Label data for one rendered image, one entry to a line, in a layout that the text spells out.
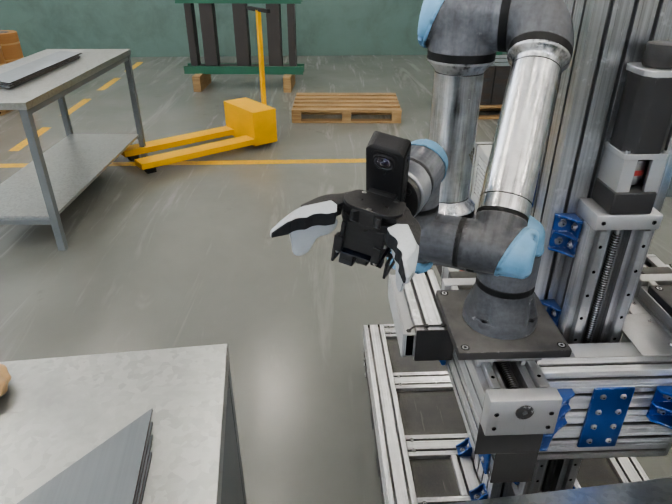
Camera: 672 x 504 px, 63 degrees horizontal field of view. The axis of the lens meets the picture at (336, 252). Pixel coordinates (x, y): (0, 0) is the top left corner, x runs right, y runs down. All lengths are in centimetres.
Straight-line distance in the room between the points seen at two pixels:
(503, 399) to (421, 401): 112
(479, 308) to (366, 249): 54
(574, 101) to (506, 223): 45
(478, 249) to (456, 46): 35
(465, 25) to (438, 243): 36
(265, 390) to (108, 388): 153
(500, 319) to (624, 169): 37
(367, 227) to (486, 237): 23
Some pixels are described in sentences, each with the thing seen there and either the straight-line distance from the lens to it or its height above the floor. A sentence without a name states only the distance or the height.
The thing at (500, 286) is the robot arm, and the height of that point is 115.
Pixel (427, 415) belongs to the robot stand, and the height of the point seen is 21.
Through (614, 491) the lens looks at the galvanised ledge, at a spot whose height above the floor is 68.
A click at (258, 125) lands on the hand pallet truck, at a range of 536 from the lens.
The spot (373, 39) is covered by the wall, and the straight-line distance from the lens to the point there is 1033.
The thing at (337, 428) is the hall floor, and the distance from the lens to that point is 236.
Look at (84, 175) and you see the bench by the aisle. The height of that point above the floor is 23.
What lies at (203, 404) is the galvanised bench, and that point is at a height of 105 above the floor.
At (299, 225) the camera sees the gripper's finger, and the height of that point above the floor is 146.
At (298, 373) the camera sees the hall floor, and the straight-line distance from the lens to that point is 260.
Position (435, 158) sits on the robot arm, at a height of 146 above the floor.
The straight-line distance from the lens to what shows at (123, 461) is 90.
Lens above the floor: 173
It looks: 29 degrees down
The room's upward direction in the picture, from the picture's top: straight up
